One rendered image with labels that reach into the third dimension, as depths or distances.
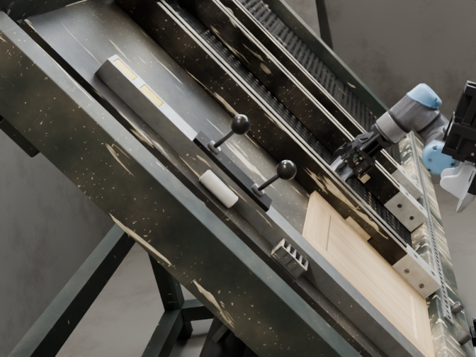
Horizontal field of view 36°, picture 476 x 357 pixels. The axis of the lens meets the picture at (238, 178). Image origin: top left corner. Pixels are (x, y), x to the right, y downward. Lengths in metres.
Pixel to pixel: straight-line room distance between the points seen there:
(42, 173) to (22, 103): 3.51
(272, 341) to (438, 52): 3.83
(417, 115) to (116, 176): 0.87
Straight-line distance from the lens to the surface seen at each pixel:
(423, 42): 4.90
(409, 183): 2.49
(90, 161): 1.17
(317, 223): 1.66
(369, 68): 4.95
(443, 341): 1.74
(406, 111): 1.80
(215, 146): 1.39
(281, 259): 1.40
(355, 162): 1.84
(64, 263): 4.80
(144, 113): 1.39
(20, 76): 1.18
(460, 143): 1.18
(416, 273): 1.90
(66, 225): 4.86
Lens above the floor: 1.84
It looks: 18 degrees down
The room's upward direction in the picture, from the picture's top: 14 degrees counter-clockwise
